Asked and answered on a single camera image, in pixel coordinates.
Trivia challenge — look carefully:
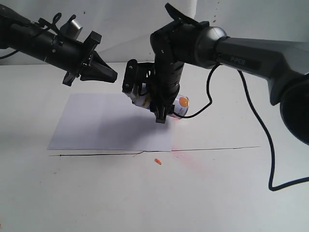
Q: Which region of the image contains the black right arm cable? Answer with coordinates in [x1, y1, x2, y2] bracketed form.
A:
[180, 63, 309, 192]

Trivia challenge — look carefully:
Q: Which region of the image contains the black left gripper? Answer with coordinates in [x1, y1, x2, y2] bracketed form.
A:
[62, 31, 118, 86]

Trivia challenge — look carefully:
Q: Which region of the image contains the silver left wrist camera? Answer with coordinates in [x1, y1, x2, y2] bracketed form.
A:
[60, 14, 83, 40]

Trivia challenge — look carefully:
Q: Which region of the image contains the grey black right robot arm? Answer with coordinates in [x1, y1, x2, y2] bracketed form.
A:
[150, 21, 309, 143]

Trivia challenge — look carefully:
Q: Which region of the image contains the white dotted spray paint can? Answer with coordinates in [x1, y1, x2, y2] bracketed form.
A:
[126, 83, 189, 118]

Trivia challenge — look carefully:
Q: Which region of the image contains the white paper sheet stack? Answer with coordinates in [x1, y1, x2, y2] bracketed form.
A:
[48, 93, 172, 151]

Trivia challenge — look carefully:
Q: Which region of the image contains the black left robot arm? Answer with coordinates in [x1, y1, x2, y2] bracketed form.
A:
[0, 5, 118, 86]

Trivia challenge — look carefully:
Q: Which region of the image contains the small orange scrap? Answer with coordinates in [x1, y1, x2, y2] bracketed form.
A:
[154, 159, 162, 165]

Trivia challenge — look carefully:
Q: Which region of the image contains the white backdrop cloth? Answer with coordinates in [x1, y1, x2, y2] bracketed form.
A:
[2, 0, 309, 62]

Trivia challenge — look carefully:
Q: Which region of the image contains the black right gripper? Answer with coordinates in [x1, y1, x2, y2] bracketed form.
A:
[142, 61, 184, 124]

